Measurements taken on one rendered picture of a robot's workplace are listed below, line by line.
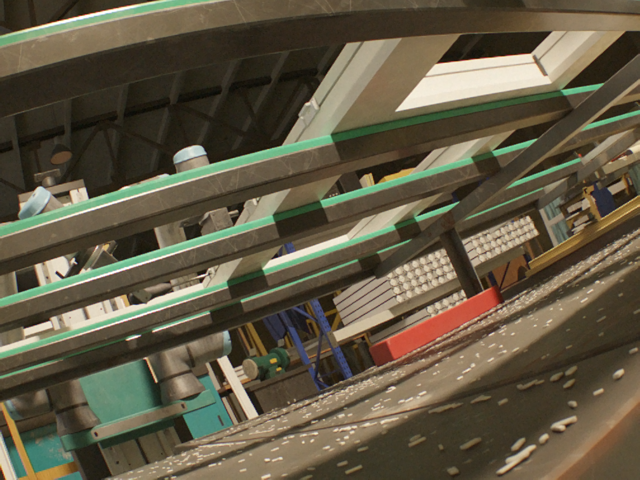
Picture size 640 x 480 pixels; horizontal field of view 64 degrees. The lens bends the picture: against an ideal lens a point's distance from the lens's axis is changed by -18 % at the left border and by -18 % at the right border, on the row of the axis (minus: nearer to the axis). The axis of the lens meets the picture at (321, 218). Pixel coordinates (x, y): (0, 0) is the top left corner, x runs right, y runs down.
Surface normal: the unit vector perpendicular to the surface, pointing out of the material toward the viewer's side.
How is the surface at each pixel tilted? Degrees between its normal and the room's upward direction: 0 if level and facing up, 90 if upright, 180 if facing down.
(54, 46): 90
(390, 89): 180
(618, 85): 90
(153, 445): 90
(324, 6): 90
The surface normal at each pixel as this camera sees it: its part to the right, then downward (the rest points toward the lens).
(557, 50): -0.85, 0.27
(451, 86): 0.34, -0.38
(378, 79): 0.40, 0.88
